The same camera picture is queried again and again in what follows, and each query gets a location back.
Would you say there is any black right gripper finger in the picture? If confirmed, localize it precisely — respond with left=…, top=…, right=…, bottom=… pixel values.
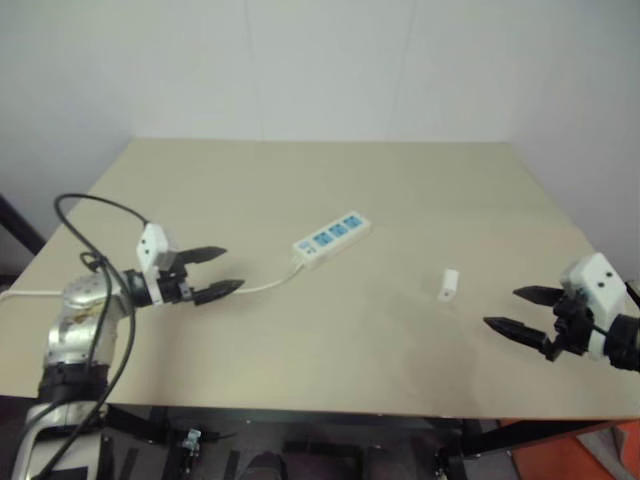
left=482, top=316, right=552, bottom=354
left=512, top=285, right=564, bottom=308

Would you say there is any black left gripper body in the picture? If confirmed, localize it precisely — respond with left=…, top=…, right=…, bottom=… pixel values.
left=158, top=251, right=195, bottom=305

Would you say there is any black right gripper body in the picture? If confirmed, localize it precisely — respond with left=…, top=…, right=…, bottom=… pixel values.
left=543, top=293, right=597, bottom=363

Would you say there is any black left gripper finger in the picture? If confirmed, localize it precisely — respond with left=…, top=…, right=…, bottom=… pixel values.
left=191, top=278, right=247, bottom=307
left=175, top=245, right=229, bottom=267

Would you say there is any white plug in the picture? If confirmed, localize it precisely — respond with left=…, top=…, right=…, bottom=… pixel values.
left=437, top=268, right=461, bottom=303

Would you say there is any white blue power strip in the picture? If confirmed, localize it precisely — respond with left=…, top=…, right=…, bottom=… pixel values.
left=292, top=211, right=374, bottom=267

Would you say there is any orange board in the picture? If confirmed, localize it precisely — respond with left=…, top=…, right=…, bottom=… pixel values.
left=499, top=418, right=640, bottom=480

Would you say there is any dark slanted bar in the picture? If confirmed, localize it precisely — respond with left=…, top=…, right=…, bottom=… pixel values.
left=0, top=193, right=47, bottom=262

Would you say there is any dark rounded shape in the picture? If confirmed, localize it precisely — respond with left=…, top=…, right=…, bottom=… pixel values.
left=243, top=449, right=290, bottom=480

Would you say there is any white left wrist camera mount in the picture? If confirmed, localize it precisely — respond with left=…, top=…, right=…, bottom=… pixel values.
left=135, top=223, right=182, bottom=306

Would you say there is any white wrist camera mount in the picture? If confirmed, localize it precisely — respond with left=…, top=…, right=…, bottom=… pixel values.
left=558, top=252, right=628, bottom=359
left=135, top=223, right=182, bottom=306

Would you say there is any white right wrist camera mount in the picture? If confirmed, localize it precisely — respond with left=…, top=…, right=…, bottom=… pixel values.
left=558, top=252, right=628, bottom=359

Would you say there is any white power strip cord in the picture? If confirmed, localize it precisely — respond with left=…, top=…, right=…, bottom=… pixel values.
left=0, top=259, right=307, bottom=304

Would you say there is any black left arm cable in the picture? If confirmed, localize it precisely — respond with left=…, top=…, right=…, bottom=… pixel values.
left=29, top=193, right=151, bottom=480

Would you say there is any black metal table frame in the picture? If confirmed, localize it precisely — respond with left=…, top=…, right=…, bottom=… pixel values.
left=97, top=403, right=632, bottom=480

